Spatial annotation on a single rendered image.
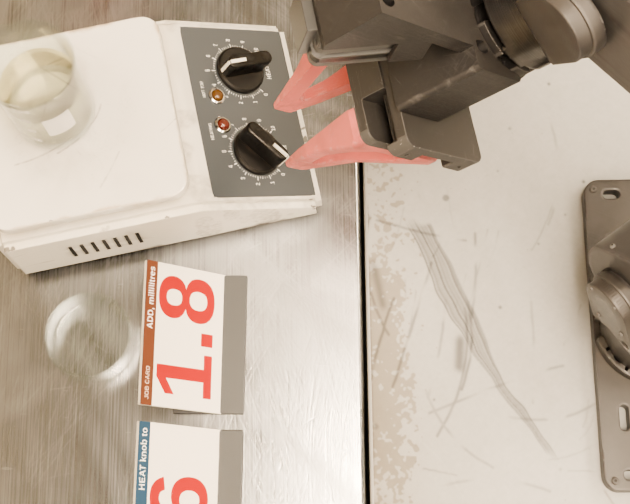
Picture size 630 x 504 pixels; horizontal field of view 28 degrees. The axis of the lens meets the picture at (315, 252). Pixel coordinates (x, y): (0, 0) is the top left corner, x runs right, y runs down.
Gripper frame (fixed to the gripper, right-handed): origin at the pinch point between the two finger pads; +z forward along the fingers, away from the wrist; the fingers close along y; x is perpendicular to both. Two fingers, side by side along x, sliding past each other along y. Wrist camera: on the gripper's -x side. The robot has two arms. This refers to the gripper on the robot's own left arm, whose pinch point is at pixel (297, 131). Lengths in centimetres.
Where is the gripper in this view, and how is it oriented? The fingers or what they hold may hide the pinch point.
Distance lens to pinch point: 70.4
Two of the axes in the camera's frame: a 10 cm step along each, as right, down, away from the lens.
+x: 6.6, 0.8, 7.5
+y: 1.9, 9.4, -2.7
